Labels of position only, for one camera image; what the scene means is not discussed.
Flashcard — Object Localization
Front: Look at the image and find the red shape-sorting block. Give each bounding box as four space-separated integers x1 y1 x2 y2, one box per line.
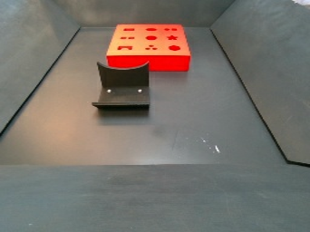
107 24 191 72

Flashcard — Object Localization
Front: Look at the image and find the black curved holder stand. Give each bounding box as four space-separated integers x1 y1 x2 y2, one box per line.
93 63 150 109

